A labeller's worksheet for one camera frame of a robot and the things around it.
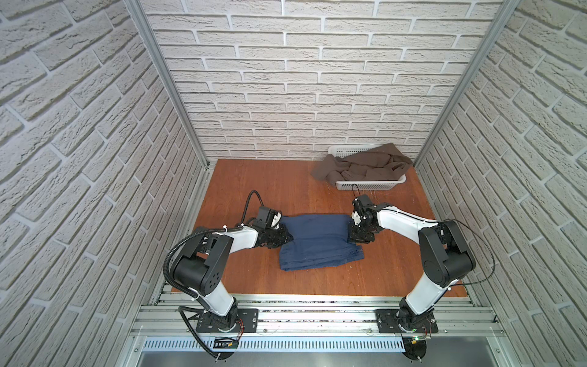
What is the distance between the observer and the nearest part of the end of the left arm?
747mm

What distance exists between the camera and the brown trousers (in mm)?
1049

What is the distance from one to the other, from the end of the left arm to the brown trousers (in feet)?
1.15
